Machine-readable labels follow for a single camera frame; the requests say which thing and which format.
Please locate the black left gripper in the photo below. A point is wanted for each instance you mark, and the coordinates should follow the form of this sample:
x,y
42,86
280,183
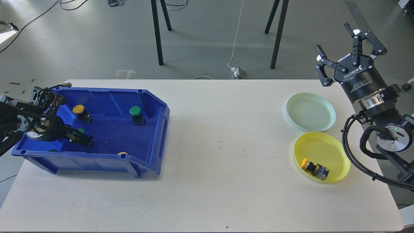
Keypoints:
x,y
46,130

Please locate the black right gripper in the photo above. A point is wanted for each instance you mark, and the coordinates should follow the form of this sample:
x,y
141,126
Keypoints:
x,y
360,77

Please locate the yellow push button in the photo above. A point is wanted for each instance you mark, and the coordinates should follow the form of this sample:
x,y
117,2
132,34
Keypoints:
x,y
82,114
316,170

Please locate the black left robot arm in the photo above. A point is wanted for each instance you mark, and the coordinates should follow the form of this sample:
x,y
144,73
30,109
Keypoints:
x,y
37,119

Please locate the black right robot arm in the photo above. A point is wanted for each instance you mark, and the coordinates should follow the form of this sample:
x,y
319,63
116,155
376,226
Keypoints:
x,y
387,132

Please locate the pale green plate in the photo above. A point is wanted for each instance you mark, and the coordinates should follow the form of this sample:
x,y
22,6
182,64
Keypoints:
x,y
310,112

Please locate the yellow plate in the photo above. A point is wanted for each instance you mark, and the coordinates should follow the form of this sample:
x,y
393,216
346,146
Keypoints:
x,y
324,150

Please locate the blue plastic bin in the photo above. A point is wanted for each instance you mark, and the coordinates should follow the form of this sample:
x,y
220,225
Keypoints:
x,y
112,129

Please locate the chair caster wheel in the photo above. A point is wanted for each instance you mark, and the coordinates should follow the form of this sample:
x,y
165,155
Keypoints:
x,y
408,85

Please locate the black stand legs right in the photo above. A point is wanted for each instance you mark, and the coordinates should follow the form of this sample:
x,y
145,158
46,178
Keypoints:
x,y
281,22

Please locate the white power adapter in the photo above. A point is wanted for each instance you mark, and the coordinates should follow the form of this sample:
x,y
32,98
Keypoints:
x,y
238,73

